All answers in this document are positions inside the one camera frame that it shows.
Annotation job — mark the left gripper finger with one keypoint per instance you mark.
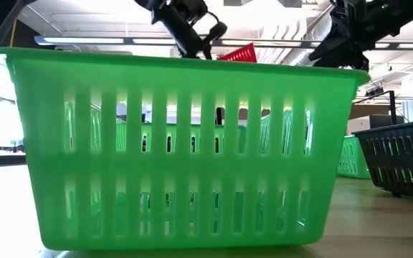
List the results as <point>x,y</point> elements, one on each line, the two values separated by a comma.
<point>218,30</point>
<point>190,39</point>

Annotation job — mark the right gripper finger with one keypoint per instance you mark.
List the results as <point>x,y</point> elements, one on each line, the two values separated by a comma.
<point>350,59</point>
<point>337,37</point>

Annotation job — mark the red slotted plastic basket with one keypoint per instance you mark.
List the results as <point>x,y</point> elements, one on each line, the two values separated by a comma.
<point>242,55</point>

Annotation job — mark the green slotted plastic basket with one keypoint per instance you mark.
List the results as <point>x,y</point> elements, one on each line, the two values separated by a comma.
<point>351,157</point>
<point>178,165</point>

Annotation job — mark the black slotted plastic basket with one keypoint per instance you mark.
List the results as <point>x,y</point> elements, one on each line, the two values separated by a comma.
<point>403,157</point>

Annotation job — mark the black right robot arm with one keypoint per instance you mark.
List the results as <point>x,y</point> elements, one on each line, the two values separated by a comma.
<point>407,14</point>

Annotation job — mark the grey background cabinet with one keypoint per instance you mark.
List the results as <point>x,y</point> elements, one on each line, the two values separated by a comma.
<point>382,121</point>

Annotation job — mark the long ceiling light fixture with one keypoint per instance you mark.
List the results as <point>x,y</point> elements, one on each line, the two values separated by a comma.
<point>84,40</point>

